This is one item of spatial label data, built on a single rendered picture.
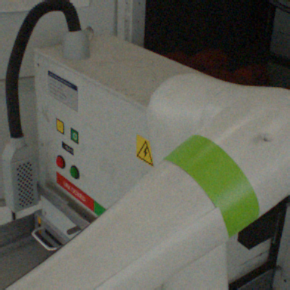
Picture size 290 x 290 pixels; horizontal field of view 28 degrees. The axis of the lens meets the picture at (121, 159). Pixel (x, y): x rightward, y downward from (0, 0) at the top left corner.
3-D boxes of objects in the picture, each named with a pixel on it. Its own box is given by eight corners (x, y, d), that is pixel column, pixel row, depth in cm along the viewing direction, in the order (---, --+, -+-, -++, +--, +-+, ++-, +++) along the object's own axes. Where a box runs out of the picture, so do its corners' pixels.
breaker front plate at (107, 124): (155, 325, 125) (169, 127, 101) (39, 220, 158) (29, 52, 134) (160, 322, 126) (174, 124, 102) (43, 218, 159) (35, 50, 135)
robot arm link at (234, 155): (283, 140, 77) (254, 61, 71) (360, 165, 66) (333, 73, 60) (179, 222, 72) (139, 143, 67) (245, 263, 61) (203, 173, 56)
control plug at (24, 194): (14, 214, 144) (9, 152, 135) (4, 205, 147) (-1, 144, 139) (41, 204, 148) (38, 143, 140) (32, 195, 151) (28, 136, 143)
